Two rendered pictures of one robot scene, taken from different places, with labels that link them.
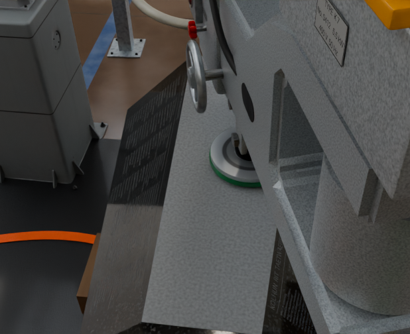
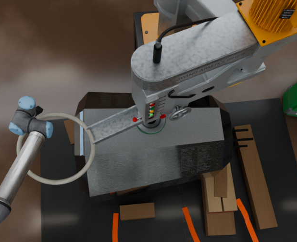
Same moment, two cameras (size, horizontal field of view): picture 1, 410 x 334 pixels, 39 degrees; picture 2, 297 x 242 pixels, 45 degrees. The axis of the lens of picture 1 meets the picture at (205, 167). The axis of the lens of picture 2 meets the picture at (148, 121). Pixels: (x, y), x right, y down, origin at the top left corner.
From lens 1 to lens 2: 2.10 m
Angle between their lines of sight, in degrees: 55
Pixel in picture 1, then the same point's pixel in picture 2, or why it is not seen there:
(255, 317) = (214, 109)
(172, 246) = (195, 138)
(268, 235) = not seen: hidden behind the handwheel
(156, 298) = (216, 138)
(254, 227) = not seen: hidden behind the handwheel
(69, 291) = (144, 227)
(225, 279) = (204, 119)
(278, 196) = (232, 81)
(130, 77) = not seen: outside the picture
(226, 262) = (197, 120)
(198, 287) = (208, 127)
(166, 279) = (208, 136)
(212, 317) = (217, 121)
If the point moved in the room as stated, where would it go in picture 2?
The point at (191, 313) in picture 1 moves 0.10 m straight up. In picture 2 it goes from (217, 127) to (221, 122)
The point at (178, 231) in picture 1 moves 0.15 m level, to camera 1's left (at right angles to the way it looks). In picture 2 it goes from (189, 137) to (195, 157)
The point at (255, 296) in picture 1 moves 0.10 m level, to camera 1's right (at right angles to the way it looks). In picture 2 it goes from (207, 110) to (204, 98)
